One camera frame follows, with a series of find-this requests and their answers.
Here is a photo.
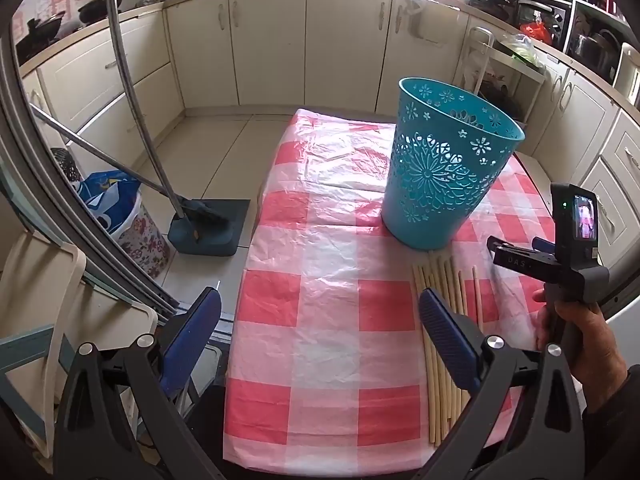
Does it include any black wok on stove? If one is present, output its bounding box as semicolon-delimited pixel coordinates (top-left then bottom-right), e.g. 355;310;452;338
15;11;66;64

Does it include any white bag holder on cabinet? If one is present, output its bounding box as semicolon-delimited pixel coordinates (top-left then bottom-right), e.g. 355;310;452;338
407;0;469;47

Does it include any teal perforated plastic basket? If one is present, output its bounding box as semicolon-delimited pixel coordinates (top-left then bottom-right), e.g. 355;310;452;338
381;77;525;250

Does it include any red plastic bag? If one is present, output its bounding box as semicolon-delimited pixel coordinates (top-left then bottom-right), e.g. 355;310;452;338
518;22;552;46

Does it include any floral trash bin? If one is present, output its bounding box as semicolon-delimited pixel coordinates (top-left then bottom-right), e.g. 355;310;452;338
112;194;171;278

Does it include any person's right hand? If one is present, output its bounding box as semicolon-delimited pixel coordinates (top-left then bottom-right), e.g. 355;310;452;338
553;300;628;413

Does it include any white rolling kitchen cart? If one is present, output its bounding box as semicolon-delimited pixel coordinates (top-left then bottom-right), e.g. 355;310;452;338
454;26;547;126

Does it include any black toaster oven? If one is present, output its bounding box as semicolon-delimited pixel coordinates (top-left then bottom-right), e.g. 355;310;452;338
513;0;572;50

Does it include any blue white plastic bag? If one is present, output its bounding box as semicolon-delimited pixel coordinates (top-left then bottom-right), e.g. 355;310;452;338
78;170;141;234

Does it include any teal dustpan with handle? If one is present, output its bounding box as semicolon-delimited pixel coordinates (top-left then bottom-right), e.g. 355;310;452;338
105;0;250;257

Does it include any red white checkered tablecloth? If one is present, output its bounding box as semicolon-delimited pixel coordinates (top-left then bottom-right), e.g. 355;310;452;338
222;107;557;478

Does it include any broom with metal handle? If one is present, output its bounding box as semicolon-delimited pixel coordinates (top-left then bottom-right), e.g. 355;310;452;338
29;104;230;226

